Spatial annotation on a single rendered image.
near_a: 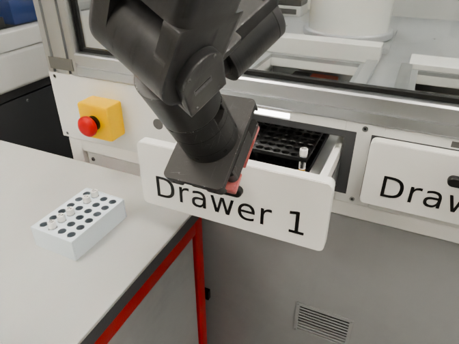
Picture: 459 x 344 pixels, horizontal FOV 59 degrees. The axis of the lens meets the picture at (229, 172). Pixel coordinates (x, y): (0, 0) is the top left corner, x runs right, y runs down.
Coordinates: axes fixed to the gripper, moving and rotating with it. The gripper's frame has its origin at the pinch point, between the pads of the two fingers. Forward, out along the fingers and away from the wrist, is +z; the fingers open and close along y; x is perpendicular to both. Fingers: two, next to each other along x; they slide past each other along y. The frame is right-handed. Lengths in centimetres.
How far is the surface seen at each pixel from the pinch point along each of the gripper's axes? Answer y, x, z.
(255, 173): 3.1, -0.4, 5.6
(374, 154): 14.0, -13.5, 15.3
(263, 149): 10.2, 2.3, 12.9
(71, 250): -13.9, 24.6, 9.6
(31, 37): 37, 85, 27
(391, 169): 12.9, -16.2, 17.0
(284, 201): 1.3, -4.5, 8.4
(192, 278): -10.0, 16.6, 37.6
